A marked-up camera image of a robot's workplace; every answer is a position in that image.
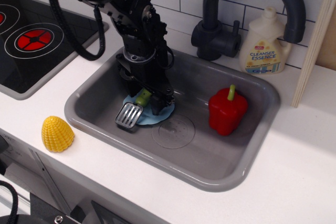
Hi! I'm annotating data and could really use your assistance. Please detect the black metal mount bracket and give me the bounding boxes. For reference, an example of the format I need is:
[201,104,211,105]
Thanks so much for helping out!
[0,192,124,224]

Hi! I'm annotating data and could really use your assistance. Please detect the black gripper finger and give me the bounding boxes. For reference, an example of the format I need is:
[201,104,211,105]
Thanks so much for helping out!
[126,79,143,97]
[150,95,165,115]

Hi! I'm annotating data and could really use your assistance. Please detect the black braided cable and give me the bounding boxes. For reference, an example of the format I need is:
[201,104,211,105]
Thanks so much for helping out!
[43,0,106,61]
[0,180,19,224]

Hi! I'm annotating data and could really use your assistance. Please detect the light blue plate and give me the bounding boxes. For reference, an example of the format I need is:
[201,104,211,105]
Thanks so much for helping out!
[123,95,175,125]

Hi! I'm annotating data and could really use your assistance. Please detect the cream cleanser bottle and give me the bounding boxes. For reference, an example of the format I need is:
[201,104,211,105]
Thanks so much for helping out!
[239,7,292,74]

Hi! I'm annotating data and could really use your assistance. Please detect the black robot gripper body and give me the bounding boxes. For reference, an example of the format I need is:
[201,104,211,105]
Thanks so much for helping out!
[115,50,175,106]

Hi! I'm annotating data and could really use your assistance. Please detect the black braided cable lower left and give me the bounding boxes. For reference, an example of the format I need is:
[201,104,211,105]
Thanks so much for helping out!
[0,180,19,224]

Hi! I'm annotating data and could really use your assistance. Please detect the grey spatula with green handle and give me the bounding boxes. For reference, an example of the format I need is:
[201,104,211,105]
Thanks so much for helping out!
[115,89,152,130]

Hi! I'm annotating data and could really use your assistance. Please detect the wooden side panel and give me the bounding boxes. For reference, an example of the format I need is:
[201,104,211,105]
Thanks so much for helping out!
[291,0,335,108]

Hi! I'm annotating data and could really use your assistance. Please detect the grey sink basin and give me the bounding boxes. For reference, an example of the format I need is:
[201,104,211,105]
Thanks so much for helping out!
[65,51,280,192]

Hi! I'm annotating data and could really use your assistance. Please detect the yellow toy corn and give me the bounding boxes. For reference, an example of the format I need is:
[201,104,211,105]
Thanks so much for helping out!
[41,116,75,152]

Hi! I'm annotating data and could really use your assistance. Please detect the red toy bell pepper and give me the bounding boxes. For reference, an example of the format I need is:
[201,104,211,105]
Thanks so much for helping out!
[208,84,248,136]

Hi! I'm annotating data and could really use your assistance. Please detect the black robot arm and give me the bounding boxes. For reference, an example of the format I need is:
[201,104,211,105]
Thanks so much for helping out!
[78,0,174,115]

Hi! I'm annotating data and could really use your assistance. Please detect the black toy stovetop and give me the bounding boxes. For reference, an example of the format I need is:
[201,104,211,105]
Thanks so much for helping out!
[0,0,109,101]

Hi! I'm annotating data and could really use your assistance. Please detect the dark grey faucet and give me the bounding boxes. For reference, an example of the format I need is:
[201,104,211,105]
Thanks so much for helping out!
[191,0,306,61]

